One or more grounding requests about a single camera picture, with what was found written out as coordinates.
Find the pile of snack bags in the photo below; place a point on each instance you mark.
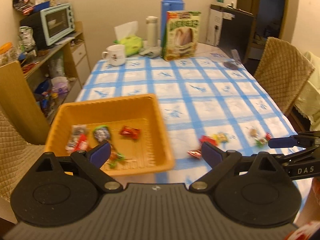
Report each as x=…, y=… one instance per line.
x=21, y=3

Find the person's red patterned clothing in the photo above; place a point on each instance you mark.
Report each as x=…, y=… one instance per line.
x=306, y=232

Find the phone stand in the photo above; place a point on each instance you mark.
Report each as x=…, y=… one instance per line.
x=232, y=63

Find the jar with orange lid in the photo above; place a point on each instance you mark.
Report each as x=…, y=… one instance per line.
x=7, y=52

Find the grey cloth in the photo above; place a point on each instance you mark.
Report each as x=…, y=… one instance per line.
x=150, y=52

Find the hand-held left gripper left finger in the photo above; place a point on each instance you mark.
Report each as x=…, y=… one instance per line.
x=101, y=153

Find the large red snack packet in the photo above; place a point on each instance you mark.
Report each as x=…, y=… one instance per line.
x=78, y=145

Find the wooden shelf cabinet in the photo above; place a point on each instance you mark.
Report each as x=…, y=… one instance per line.
x=80, y=55

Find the quilted cover chair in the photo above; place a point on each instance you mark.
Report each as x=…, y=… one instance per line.
x=17, y=155
x=282, y=75

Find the orange plastic tray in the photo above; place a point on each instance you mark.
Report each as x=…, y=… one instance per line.
x=140, y=115

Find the blue card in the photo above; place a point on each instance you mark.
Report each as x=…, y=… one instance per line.
x=217, y=55

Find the black microwave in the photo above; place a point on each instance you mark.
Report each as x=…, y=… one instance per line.
x=32, y=30

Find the white printed mug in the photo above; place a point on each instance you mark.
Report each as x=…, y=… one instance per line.
x=115, y=55

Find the green orange candy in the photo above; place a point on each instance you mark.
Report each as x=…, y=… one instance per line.
x=116, y=158

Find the sunflower seed bag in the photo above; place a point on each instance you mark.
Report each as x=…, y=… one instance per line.
x=182, y=35

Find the person's right forearm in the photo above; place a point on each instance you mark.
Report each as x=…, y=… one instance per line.
x=313, y=197

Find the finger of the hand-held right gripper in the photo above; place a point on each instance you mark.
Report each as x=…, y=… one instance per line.
x=280, y=142
x=300, y=153

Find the purple plastic bag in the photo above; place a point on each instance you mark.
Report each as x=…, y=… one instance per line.
x=60, y=85

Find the green tissue pack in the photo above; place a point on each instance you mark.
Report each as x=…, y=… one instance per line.
x=128, y=42

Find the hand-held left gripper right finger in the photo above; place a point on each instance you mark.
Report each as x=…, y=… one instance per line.
x=211, y=153

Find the green black snack packet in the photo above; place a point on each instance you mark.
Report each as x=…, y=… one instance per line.
x=101, y=133

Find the sofa with green cover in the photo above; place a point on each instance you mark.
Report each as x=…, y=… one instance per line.
x=312, y=95

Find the blue storage box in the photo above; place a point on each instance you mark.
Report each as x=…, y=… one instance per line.
x=41, y=6

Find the wooden board panel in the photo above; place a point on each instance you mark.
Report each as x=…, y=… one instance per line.
x=17, y=100

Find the clear brown candy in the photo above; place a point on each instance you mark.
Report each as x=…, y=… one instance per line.
x=253, y=132

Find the small red candy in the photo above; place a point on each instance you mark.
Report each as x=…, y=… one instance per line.
x=195, y=154

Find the blue thermos jug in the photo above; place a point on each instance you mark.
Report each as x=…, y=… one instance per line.
x=172, y=5

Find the hanging plastic bags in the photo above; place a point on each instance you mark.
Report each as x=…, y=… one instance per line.
x=26, y=38

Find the light blue toaster oven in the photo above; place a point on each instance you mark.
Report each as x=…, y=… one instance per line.
x=58, y=22

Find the white thermos bottle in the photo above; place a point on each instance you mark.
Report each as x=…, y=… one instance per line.
x=152, y=31

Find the white cardboard box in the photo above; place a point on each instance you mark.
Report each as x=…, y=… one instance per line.
x=213, y=25

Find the red green candy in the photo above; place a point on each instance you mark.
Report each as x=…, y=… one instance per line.
x=262, y=139

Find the blue checked tablecloth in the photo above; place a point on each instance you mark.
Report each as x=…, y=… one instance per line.
x=200, y=100

